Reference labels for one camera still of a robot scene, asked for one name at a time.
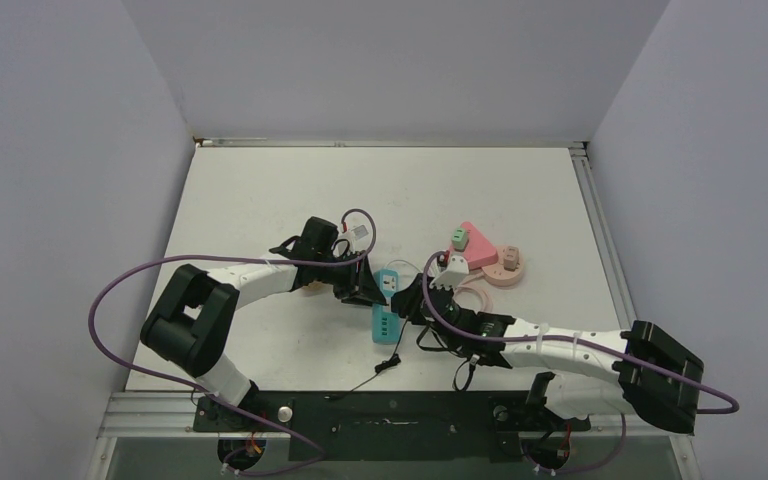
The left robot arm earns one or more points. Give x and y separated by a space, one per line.
190 323

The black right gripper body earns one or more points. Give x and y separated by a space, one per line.
418 316

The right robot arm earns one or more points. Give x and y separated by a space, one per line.
642 370

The aluminium table frame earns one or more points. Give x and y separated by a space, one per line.
242 200

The green plug adapter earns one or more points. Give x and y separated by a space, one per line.
459 239

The pink triangular power strip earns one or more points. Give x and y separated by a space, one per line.
479 251

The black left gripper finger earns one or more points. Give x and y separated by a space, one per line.
365 299
366 281

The teal power strip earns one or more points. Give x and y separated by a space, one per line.
386 325

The beige plug on round socket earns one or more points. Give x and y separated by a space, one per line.
510 257

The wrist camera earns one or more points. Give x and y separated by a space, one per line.
449 276
356 235

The black plug with thin cable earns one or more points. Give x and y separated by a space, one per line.
391 362

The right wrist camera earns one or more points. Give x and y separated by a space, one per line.
449 276

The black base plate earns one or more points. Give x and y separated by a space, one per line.
413 426

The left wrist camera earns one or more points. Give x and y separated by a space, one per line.
356 235

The beige cube adapter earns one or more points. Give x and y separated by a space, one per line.
316 286

